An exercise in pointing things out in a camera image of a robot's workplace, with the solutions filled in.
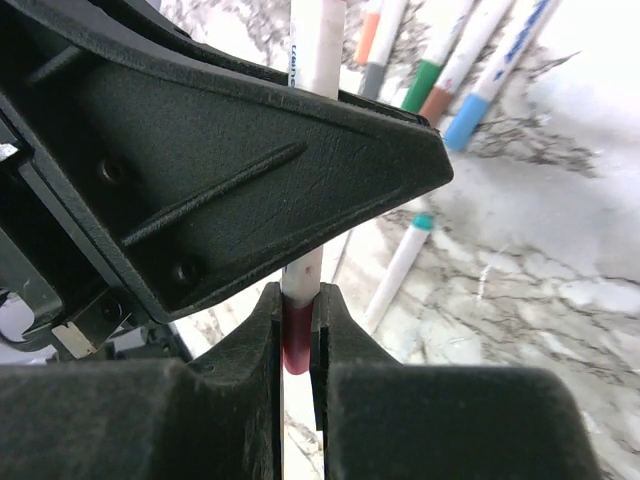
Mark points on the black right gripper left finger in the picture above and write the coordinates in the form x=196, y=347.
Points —
x=216, y=417

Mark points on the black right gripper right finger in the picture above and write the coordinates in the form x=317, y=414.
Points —
x=382, y=419

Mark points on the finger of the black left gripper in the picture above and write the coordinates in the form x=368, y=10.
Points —
x=276, y=171

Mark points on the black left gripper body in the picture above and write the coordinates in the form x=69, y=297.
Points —
x=67, y=202

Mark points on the white marker teal cap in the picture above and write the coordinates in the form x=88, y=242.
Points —
x=402, y=260

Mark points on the magenta pen cap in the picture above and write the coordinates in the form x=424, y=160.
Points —
x=296, y=338

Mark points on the white marker brown cap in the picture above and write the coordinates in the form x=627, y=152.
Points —
x=480, y=27

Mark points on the white marker light blue cap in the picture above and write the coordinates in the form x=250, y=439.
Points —
x=527, y=21

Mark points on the white marker light pink cap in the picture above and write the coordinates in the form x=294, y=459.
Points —
x=367, y=34

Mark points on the white marker grey cap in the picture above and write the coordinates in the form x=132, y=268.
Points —
x=392, y=13

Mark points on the white marker dark green cap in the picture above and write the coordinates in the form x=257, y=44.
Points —
x=444, y=33

